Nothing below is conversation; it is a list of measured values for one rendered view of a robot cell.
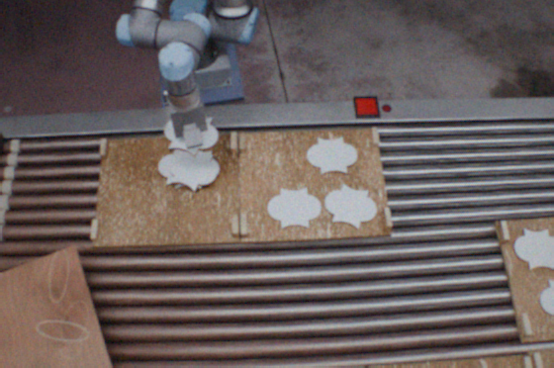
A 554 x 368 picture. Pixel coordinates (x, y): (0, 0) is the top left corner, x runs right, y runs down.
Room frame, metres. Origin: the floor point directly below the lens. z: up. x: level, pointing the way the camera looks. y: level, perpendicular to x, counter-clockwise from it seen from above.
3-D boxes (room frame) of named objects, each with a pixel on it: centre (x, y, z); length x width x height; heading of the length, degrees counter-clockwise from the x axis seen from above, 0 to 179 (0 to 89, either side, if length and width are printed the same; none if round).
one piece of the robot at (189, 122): (0.84, 0.22, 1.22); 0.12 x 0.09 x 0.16; 17
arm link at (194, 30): (0.96, 0.22, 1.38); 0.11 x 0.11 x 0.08; 78
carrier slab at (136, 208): (0.81, 0.32, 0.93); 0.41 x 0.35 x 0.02; 93
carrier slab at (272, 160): (0.83, -0.09, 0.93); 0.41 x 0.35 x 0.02; 93
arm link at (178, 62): (0.86, 0.23, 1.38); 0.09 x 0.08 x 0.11; 168
